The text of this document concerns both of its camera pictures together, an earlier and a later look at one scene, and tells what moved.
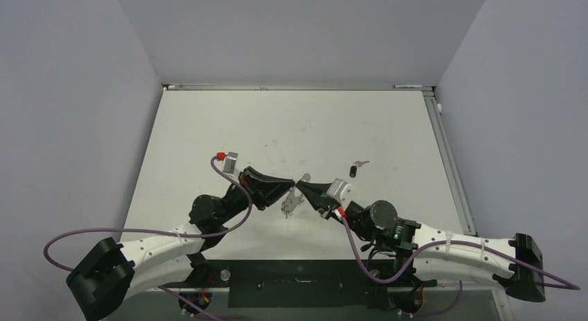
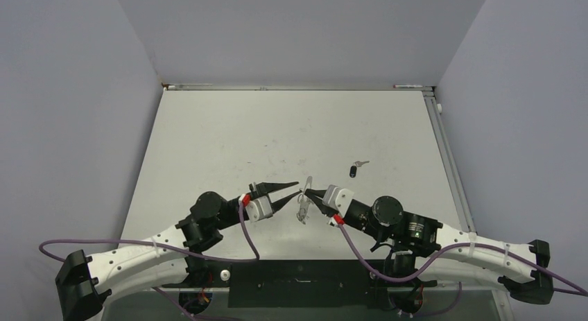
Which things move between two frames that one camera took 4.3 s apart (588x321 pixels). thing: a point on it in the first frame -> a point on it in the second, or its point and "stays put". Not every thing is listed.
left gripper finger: (265, 197) -> (277, 205)
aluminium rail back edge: (299, 87) stays put
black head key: (353, 170) stays put
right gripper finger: (324, 206) stays put
